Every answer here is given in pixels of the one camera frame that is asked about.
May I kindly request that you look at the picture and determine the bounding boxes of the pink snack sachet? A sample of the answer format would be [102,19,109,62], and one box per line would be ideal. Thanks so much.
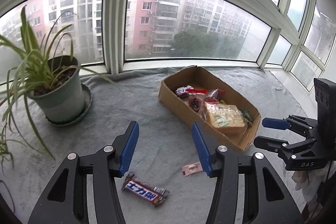
[182,161,203,176]

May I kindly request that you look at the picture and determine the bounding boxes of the green pot saucer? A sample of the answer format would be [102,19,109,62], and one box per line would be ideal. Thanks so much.
[46,84,93,127]

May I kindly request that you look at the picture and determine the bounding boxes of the black camera box right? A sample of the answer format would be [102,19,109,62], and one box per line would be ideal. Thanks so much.
[314,78,336,143]

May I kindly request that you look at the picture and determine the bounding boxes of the grey table cloth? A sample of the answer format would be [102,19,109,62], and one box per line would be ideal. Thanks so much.
[0,66,310,224]

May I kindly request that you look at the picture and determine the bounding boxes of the dark patterned snack packet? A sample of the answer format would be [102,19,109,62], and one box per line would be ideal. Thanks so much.
[188,97,203,113]

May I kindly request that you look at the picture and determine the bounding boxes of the green plant pot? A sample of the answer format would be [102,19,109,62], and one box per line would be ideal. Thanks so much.
[27,68,85,124]

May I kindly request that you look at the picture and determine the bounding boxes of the black cable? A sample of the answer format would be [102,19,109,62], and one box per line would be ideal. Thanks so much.
[0,179,16,214]

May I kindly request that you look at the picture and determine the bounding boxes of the white gloved right hand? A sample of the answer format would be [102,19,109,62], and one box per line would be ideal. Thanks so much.
[291,162,335,203]

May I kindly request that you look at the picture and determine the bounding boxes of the dark meat snack packet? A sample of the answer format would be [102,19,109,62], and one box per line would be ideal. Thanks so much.
[205,89,225,101]

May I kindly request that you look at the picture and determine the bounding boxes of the red stick snack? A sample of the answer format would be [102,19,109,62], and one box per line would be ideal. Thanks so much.
[186,89,207,95]

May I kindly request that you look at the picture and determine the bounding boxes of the cardboard box tray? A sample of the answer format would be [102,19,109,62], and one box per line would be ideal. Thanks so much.
[158,66,261,152]

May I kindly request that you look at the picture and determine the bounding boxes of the wrapped bread loaf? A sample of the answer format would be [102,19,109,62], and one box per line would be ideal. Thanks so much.
[203,102,248,135]

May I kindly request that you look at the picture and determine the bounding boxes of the green candy packet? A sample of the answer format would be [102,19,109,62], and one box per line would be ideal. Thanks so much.
[239,109,253,126]

